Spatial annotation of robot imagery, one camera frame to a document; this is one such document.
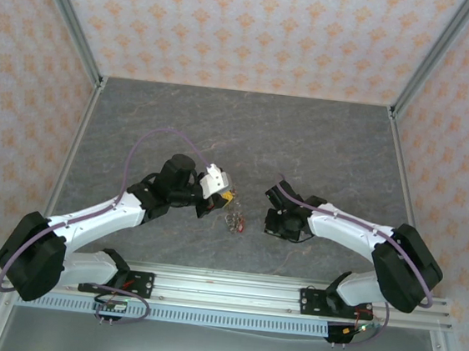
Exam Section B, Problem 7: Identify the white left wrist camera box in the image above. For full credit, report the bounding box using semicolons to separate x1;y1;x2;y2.
197;162;235;203

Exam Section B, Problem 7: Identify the small circuit board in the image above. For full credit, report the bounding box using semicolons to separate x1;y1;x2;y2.
341;322;379;338
92;298;129;314

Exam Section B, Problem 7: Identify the aluminium table side rail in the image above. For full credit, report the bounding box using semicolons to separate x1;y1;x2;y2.
361;106;469;351
0;65;108;351

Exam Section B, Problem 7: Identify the white slotted cable duct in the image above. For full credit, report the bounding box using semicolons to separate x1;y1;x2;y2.
14;291;331;339

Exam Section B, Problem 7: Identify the aluminium frame post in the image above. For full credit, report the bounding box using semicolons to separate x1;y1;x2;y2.
20;0;113;90
387;0;469;126

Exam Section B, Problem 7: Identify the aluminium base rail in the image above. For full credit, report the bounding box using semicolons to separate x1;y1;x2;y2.
64;253;457;333

